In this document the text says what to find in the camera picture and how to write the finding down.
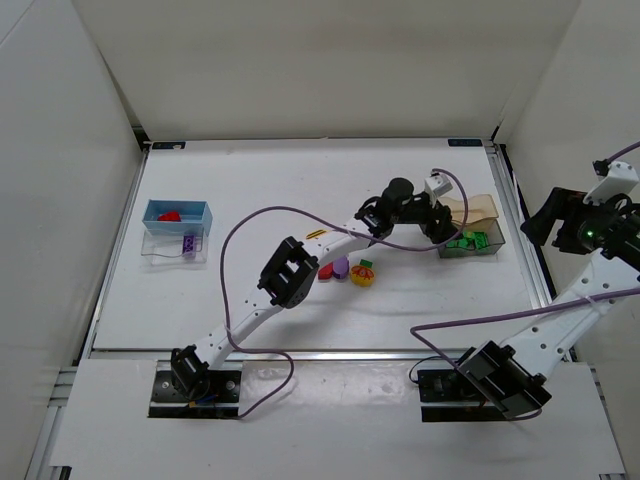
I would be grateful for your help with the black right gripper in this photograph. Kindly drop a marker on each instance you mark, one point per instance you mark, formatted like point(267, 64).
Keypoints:
point(560, 220)

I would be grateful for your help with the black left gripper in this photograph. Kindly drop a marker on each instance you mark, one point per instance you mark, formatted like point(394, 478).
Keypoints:
point(441, 223)

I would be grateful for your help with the green stepped lego block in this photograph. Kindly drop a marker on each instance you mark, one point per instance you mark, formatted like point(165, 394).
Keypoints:
point(475, 241)

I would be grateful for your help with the yellow orange printed lego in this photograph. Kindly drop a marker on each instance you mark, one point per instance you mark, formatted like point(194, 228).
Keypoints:
point(362, 276)

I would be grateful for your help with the yellow black striped lego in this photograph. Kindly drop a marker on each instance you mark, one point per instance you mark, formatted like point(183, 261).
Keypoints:
point(316, 234)

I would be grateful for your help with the red rounded lego brick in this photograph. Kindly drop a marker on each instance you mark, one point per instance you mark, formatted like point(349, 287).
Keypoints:
point(171, 216)

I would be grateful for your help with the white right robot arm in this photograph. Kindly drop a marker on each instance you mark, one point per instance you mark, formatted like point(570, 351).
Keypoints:
point(511, 374)

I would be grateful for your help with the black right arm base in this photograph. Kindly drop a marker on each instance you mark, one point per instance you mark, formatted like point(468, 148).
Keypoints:
point(447, 397)

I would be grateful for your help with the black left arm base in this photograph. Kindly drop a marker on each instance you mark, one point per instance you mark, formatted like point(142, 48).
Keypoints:
point(216, 398)

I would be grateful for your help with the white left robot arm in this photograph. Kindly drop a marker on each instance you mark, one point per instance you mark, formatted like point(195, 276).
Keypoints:
point(286, 279)

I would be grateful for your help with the orange translucent container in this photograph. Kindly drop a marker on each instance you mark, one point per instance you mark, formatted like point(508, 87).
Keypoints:
point(481, 216)

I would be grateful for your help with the grey translucent container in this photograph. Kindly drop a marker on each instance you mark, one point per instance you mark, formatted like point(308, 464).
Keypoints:
point(496, 240)

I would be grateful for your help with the blue label sticker right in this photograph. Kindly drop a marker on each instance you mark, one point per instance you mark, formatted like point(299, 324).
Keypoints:
point(464, 143)

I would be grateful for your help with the blue label sticker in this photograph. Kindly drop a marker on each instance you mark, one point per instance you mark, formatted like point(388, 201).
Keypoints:
point(168, 145)
point(464, 143)

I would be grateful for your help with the purple half-round lego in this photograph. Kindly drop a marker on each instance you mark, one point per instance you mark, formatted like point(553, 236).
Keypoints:
point(341, 268)

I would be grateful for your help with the red half-round lego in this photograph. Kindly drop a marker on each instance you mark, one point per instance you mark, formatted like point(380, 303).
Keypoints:
point(325, 273)

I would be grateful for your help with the purple lego in container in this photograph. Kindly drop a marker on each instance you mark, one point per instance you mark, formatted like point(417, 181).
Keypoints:
point(189, 246)

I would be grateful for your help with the blue plastic container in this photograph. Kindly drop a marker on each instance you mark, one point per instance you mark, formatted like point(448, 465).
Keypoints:
point(196, 217)

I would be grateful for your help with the clear plastic container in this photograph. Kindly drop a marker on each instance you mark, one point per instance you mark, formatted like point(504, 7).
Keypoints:
point(164, 252)

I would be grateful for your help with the blue label sticker left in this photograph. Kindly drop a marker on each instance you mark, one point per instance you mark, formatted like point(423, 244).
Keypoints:
point(168, 145)

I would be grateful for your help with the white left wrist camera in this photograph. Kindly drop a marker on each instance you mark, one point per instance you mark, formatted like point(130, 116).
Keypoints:
point(437, 185)

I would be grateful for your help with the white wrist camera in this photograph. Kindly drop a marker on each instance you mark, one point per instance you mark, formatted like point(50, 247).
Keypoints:
point(614, 178)
point(437, 185)

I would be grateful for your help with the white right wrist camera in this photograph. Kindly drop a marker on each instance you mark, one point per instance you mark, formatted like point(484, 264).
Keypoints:
point(614, 178)

